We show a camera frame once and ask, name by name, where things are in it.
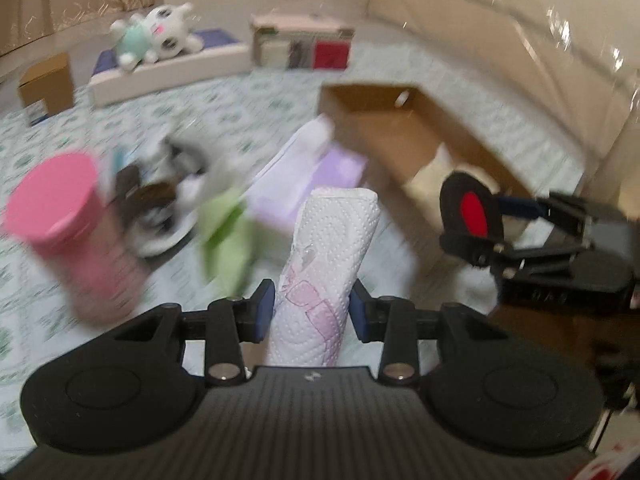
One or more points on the small closed cardboard box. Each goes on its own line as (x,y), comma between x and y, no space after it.
(47,87)

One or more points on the green cloth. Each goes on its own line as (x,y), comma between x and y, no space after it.
(225,240)

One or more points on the green floral printed bed sheet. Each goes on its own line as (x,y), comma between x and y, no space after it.
(240,105)

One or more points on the pink storage drawer box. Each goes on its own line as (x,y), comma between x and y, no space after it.
(300,42)

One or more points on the red and white object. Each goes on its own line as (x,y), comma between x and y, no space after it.
(600,462)

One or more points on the black disc with red centre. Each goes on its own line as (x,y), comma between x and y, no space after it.
(470,210)

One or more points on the brown cardboard box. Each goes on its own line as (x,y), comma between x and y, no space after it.
(395,125)

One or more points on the white plate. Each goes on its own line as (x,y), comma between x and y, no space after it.
(167,240)

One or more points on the white paper towel roll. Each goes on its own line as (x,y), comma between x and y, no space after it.
(325,260)

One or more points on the white and mint plush toy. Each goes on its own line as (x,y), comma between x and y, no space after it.
(155,35)

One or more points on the white soft cloth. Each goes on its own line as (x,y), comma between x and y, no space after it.
(475,282)

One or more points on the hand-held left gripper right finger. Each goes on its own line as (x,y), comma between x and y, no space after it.
(359,312)

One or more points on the cream cloth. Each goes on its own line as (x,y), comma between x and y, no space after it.
(440,175)

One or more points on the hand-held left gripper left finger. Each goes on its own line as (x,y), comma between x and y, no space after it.
(265,310)

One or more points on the purple tissue packet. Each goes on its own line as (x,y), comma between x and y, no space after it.
(310,180)

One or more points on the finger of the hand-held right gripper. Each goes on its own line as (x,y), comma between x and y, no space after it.
(545,207)
(520,255)

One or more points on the pink cylinder container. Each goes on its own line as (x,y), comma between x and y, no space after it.
(65,225)

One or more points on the white wrapped packet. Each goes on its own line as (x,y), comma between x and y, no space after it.
(300,155)

